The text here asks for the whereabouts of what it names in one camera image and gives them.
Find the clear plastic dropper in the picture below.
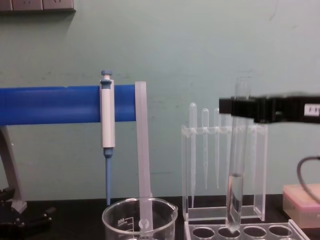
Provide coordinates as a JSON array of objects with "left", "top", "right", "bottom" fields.
[
  {"left": 201, "top": 107, "right": 210, "bottom": 190},
  {"left": 213, "top": 107, "right": 223, "bottom": 190},
  {"left": 188, "top": 102, "right": 199, "bottom": 209}
]

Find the clear glass beaker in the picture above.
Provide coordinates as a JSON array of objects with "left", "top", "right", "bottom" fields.
[{"left": 101, "top": 196, "right": 179, "bottom": 240}]

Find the translucent white stand post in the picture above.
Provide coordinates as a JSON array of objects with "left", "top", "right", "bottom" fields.
[{"left": 134, "top": 80, "right": 154, "bottom": 232}]

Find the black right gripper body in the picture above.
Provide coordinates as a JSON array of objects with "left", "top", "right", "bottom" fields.
[{"left": 273, "top": 92, "right": 320, "bottom": 124}]

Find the white wall socket plate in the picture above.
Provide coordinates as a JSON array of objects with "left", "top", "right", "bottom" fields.
[
  {"left": 42, "top": 0, "right": 75, "bottom": 10},
  {"left": 0, "top": 0, "right": 13, "bottom": 12},
  {"left": 12, "top": 0, "right": 44, "bottom": 11}
]

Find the white and blue pipette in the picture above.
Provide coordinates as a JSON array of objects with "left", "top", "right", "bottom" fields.
[{"left": 99, "top": 69, "right": 117, "bottom": 206}]

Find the clear test tube rack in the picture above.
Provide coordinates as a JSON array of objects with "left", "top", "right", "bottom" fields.
[{"left": 183, "top": 219, "right": 311, "bottom": 240}]

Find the clear acrylic dropper rack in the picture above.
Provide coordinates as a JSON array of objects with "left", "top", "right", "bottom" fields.
[{"left": 180, "top": 123, "right": 269, "bottom": 224}]

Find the pink tip box clear lid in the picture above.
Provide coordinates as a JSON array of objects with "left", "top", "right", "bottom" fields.
[{"left": 282, "top": 183, "right": 320, "bottom": 229}]

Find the blue horizontal stand bar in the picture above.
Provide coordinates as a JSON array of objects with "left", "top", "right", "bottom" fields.
[{"left": 0, "top": 85, "right": 138, "bottom": 126}]

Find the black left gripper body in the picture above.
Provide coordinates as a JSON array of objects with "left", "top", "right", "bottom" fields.
[{"left": 0, "top": 187, "right": 39, "bottom": 240}]

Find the thin dark cable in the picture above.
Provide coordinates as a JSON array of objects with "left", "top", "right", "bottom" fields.
[{"left": 296, "top": 155, "right": 320, "bottom": 204}]

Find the clear glass test tube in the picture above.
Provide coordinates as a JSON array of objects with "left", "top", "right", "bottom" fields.
[{"left": 225, "top": 75, "right": 252, "bottom": 233}]

